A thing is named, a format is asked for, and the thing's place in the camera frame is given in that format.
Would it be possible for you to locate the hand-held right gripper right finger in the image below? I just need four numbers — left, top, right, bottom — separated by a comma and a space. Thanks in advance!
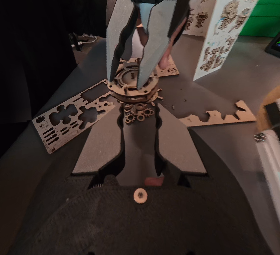
154, 103, 207, 175

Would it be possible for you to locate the person's left hand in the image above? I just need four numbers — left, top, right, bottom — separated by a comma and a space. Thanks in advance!
137, 18, 183, 68

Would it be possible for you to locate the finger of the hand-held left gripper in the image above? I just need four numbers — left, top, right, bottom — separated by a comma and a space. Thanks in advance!
106, 0, 140, 81
137, 0, 177, 90

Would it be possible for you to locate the black device with colour screen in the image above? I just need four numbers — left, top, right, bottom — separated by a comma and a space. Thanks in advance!
264, 36, 280, 59

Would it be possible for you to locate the wooden sheet with cloud cutouts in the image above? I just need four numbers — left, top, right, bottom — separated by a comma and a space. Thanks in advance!
32, 79, 117, 154

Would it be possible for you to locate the green plastic bin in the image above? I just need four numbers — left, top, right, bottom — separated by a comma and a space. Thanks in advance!
239, 0, 280, 38

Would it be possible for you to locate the instruction board on stand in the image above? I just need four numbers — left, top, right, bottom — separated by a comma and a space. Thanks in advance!
254, 85, 280, 196

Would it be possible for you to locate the round wooden model assembly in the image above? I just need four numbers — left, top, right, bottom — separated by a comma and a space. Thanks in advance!
107, 57, 163, 126

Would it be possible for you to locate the square wooden parts sheet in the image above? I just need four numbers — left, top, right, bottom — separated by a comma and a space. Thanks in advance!
129, 57, 180, 78

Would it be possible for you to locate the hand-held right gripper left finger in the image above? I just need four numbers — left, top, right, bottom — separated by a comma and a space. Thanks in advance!
72, 104, 125, 177

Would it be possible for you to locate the folded assembly instruction leaflet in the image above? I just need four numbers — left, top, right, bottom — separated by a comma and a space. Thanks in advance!
188, 0, 272, 82

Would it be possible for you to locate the white cable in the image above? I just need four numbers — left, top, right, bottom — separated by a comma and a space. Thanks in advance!
72, 33, 98, 51

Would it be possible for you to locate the wavy-edged wooden sheet strip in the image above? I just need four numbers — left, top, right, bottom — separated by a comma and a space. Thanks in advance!
178, 100, 256, 127

